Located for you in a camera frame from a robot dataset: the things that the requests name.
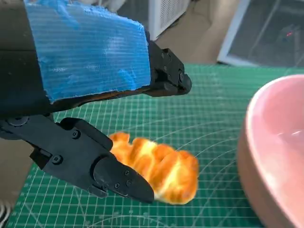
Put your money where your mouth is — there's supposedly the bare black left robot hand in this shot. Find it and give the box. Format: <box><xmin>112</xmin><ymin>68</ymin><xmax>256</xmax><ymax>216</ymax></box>
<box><xmin>0</xmin><ymin>0</ymin><xmax>192</xmax><ymax>204</ymax></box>

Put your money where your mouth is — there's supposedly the long toy bread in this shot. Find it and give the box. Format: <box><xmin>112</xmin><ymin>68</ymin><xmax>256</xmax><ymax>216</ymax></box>
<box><xmin>108</xmin><ymin>132</ymin><xmax>200</xmax><ymax>205</ymax></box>

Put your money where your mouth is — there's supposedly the pink bowl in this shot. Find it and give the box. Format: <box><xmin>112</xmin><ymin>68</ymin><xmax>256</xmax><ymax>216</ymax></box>
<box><xmin>237</xmin><ymin>74</ymin><xmax>304</xmax><ymax>228</ymax></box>

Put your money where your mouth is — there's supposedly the small white louvred cabinet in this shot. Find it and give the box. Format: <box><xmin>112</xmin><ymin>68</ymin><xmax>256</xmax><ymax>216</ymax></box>
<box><xmin>148</xmin><ymin>0</ymin><xmax>190</xmax><ymax>41</ymax></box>

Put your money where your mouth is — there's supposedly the green cutting mat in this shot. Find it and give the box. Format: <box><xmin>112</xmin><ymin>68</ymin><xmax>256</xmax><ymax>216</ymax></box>
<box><xmin>7</xmin><ymin>63</ymin><xmax>304</xmax><ymax>228</ymax></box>

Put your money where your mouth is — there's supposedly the person in stripes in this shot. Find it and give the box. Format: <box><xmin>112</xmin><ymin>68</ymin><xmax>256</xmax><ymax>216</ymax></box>
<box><xmin>0</xmin><ymin>201</ymin><xmax>12</xmax><ymax>228</ymax></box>

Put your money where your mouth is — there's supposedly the large white mesh cabinet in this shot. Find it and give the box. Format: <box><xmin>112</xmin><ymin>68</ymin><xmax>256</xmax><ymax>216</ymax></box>
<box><xmin>217</xmin><ymin>0</ymin><xmax>304</xmax><ymax>68</ymax></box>

